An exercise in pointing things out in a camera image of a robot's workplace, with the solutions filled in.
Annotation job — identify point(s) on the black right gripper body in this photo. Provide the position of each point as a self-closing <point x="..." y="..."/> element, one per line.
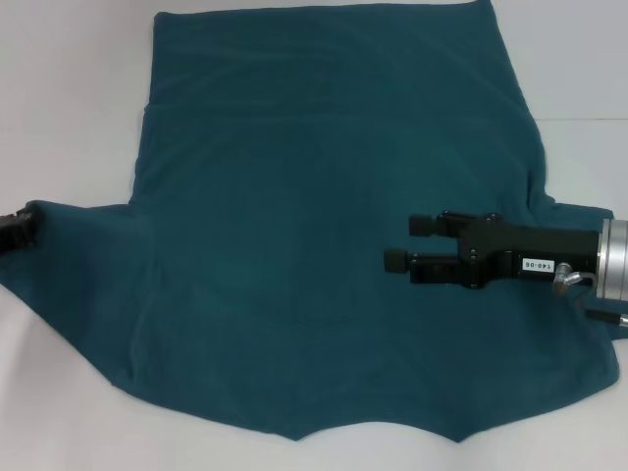
<point x="539" y="247"/>

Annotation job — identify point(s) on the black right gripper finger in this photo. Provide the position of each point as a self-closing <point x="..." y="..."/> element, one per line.
<point x="422" y="226"/>
<point x="436" y="269"/>

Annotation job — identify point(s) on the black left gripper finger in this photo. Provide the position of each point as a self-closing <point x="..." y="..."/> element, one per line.
<point x="17" y="233"/>

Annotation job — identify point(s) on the blue teal shirt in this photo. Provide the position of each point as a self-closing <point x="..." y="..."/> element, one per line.
<point x="319" y="196"/>

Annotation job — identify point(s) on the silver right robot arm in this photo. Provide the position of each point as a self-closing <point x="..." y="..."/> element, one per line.
<point x="615" y="260"/>

